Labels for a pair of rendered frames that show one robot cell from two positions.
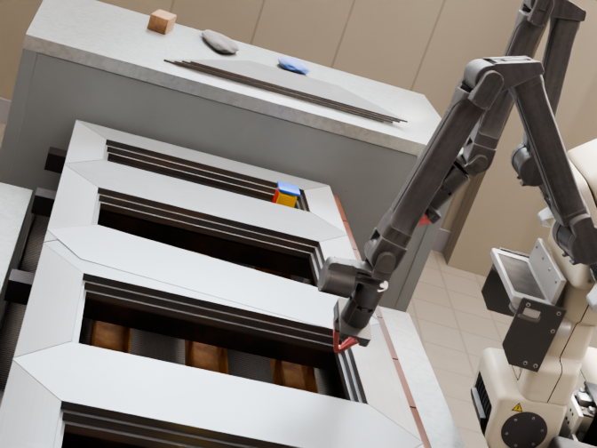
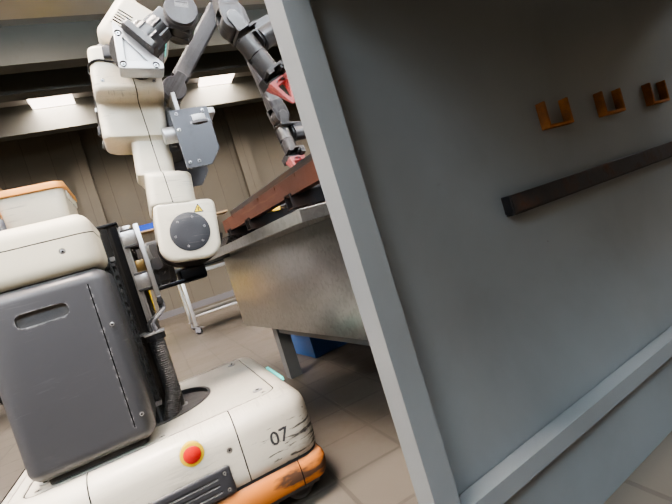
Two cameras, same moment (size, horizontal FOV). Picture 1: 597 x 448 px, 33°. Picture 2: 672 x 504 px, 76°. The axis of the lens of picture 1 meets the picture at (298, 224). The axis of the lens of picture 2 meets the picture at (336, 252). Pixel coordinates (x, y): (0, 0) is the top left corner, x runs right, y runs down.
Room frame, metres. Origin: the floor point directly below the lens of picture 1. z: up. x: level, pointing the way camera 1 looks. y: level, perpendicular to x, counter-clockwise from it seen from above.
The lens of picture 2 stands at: (3.48, -0.57, 0.60)
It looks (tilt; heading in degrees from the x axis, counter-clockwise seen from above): 2 degrees down; 165
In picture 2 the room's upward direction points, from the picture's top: 17 degrees counter-clockwise
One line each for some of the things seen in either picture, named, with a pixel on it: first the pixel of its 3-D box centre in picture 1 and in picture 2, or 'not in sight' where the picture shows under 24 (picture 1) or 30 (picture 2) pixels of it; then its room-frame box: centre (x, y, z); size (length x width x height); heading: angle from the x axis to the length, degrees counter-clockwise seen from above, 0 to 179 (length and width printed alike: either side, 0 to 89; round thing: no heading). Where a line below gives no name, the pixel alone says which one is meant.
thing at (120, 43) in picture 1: (249, 74); not in sight; (3.06, 0.29, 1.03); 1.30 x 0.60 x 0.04; 104
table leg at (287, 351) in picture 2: not in sight; (274, 310); (1.36, -0.37, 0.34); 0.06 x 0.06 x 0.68; 14
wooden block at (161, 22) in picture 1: (162, 21); not in sight; (3.15, 0.61, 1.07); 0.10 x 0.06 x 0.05; 179
